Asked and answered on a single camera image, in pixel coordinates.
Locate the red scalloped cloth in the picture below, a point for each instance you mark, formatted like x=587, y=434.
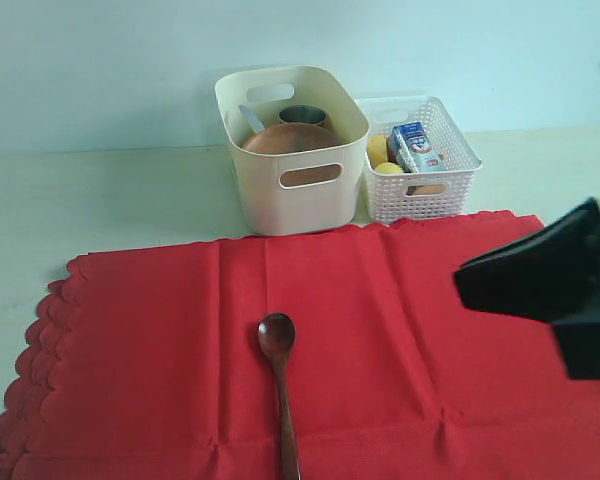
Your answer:
x=145, y=364

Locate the yellow cheese wedge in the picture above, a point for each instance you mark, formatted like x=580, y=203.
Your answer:
x=377, y=150

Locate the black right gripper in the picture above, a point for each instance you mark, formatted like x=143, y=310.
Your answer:
x=546, y=276

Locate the brown wooden spoon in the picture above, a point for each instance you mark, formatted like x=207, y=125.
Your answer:
x=276, y=337

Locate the stainless steel cup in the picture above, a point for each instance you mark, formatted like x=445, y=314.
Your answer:
x=303, y=114

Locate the brown wooden plate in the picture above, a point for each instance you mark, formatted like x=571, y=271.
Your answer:
x=294, y=138

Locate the blue white milk carton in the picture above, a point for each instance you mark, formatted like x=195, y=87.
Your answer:
x=409, y=147

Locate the silver table knife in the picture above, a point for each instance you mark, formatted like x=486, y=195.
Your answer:
x=251, y=118

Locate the white woven plastic basket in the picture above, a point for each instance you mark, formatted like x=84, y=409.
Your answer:
x=388, y=197

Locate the yellow lemon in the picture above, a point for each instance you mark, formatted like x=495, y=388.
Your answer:
x=389, y=168

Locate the cream plastic bin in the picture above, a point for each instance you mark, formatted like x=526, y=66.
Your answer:
x=296, y=192

